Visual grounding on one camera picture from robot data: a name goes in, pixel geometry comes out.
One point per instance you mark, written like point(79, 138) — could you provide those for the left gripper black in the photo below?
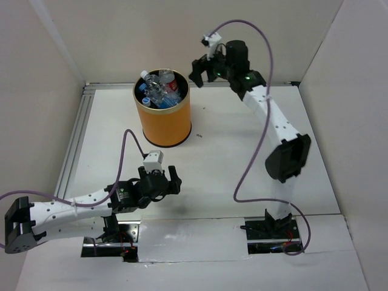
point(175, 182)

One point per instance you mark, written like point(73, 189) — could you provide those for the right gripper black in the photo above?
point(198, 66)

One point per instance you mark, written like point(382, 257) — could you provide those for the red label clear bottle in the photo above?
point(167, 77)

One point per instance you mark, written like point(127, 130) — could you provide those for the blue label clear bottle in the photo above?
point(172, 100)

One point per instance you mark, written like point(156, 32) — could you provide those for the clear bottle white cap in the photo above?
point(153, 86)

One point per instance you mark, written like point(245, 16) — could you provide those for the clear bottle blue round sticker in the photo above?
point(146, 102)

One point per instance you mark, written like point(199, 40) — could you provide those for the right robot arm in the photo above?
point(290, 148)

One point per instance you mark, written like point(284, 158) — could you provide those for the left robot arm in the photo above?
point(29, 224)

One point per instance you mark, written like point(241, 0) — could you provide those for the orange cylindrical bin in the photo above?
point(165, 127)

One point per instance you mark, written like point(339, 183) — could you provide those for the white tape patch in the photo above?
point(192, 240)

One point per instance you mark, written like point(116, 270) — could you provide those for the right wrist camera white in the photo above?
point(211, 41)

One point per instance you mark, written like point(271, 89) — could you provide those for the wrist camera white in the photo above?
point(153, 161)
point(211, 41)

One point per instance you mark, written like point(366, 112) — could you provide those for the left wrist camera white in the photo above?
point(153, 161)

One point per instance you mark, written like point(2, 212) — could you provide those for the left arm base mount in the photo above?
point(123, 245)

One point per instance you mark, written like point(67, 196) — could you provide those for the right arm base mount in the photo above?
point(261, 241)

